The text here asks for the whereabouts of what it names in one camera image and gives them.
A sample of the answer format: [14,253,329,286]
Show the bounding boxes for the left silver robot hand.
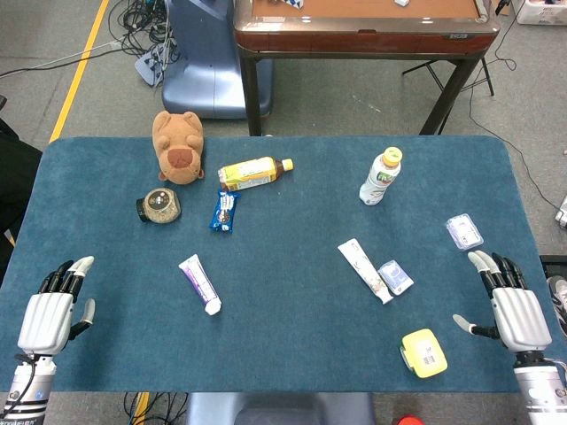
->
[16,255,97,355]

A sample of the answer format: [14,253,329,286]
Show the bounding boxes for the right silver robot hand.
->
[452,250,554,354]

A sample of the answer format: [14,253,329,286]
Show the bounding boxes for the purple toothpaste tube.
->
[178,254,222,316]

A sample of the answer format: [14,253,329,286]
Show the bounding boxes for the white floral toothpaste tube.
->
[337,238,395,305]

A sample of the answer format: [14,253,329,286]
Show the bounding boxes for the white drink bottle yellow cap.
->
[358,146,404,207]

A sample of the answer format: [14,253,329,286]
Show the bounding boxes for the blue cloth-covered table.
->
[0,135,562,395]

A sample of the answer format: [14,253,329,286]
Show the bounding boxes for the grey sneaker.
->
[547,274,567,342]

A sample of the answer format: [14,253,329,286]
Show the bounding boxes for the yellow plastic box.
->
[400,328,448,379]

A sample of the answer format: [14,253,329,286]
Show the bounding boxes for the clear plastic card case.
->
[445,213,485,252]

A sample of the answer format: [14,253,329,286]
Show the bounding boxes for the small purple white packet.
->
[377,260,415,297]

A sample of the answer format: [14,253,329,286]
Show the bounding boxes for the black chair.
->
[0,95,43,275]

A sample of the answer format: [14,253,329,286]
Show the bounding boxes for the glass seed jar black lid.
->
[136,187,183,225]

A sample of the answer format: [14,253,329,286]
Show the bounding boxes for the blue cookie snack packet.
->
[208,189,243,233]

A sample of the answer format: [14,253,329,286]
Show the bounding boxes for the brown plush capybara toy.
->
[151,110,206,185]

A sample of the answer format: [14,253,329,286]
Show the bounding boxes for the grey blue robot torso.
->
[184,391,376,425]

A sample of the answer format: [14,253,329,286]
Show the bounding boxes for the yellow label tea bottle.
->
[217,156,295,192]

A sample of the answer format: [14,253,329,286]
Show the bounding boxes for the blue power strip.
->
[134,42,178,88]

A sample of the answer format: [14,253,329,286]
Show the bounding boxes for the white storage box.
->
[516,0,567,27]

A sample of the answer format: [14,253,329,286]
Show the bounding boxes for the brown mahjong table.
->
[233,0,501,136]

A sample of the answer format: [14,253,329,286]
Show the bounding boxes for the black cables under table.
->
[123,391,190,425]

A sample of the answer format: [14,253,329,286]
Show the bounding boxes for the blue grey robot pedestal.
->
[161,0,275,120]

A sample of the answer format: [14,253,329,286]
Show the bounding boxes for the tangled black floor cables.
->
[108,0,181,67]

